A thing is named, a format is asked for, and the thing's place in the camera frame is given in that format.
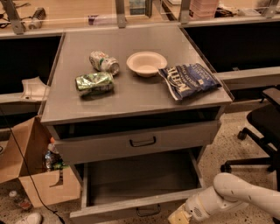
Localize black office chair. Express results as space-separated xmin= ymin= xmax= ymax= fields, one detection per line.
xmin=220 ymin=87 xmax=280 ymax=191

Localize grey top drawer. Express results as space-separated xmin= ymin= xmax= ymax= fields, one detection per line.
xmin=56 ymin=107 xmax=221 ymax=165

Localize white green soda can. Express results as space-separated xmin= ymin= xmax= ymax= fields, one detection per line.
xmin=89 ymin=51 xmax=120 ymax=75

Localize black floor cable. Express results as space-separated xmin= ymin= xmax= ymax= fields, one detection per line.
xmin=0 ymin=108 xmax=67 ymax=224

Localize grey drawer cabinet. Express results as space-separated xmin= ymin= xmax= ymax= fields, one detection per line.
xmin=39 ymin=24 xmax=235 ymax=224

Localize white black handheld tool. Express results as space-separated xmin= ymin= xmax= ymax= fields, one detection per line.
xmin=28 ymin=7 xmax=46 ymax=30

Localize small jar on floor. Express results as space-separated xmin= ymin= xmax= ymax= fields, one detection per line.
xmin=18 ymin=199 xmax=32 ymax=210

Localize white paper bowl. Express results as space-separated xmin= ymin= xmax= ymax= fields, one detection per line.
xmin=126 ymin=52 xmax=167 ymax=78

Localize brown cardboard box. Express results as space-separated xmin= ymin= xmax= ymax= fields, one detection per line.
xmin=0 ymin=117 xmax=81 ymax=207

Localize teal small box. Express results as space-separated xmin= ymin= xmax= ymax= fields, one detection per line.
xmin=129 ymin=0 xmax=146 ymax=15

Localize plastic bottles in box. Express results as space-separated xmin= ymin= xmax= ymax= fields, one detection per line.
xmin=45 ymin=137 xmax=67 ymax=172

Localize grey drawer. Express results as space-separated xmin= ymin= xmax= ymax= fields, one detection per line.
xmin=70 ymin=149 xmax=204 ymax=224
xmin=56 ymin=107 xmax=221 ymax=165

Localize blue chip bag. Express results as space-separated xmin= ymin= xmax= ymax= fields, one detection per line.
xmin=158 ymin=63 xmax=221 ymax=101

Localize pink plastic container stack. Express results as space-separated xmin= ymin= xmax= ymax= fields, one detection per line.
xmin=190 ymin=0 xmax=219 ymax=19

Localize crushed green soda can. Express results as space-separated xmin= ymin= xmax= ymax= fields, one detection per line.
xmin=75 ymin=72 xmax=114 ymax=96

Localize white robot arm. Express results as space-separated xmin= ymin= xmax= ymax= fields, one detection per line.
xmin=168 ymin=172 xmax=280 ymax=224

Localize white shoe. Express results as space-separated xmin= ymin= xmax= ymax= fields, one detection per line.
xmin=15 ymin=213 xmax=42 ymax=224

